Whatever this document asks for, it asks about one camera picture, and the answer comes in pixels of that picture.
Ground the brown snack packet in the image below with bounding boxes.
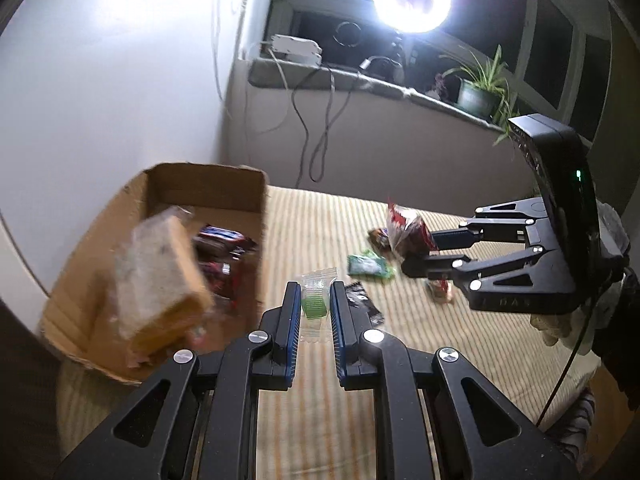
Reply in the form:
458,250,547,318
367,227,396,251

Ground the white power box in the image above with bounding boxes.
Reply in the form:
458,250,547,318
267,34,323,66

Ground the brown cardboard box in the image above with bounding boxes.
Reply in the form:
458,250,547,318
39,161,271,386

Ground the small black snack packet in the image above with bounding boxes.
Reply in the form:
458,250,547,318
345,280,386,328

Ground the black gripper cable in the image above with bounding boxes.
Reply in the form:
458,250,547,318
537,265,626,428

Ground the person's right hand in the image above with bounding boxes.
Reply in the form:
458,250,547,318
531,201,632,350

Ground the person's right forearm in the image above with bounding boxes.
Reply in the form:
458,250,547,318
585,267,640,411

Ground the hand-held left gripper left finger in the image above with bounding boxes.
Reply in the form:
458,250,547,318
52,281,304,480

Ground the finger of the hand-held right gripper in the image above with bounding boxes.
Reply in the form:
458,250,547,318
429,197,551,253
400,247,581,316

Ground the white window frame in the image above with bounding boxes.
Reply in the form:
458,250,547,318
270,0,616,126

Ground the clear packet with green filling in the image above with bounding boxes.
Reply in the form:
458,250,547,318
300,267,338,343

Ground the white wall cable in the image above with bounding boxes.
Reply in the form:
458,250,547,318
210,0,238,106

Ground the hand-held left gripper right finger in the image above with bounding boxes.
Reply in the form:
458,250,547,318
329,281,578,480

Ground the small green snack packet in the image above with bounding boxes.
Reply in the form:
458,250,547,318
347,252,397,279

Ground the grey windowsill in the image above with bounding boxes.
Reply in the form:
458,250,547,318
247,55,511,132

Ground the potted spider plant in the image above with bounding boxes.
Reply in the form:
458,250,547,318
440,45,521,146

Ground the striped tablecloth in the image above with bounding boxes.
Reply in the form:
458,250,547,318
55,185,601,480

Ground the brown chocolate bar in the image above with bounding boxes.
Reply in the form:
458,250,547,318
192,225,261,257

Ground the red clear snack packet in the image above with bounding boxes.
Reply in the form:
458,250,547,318
386,201,438,261
200,257,246,307

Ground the small red candy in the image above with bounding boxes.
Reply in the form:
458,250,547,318
426,279,455,305

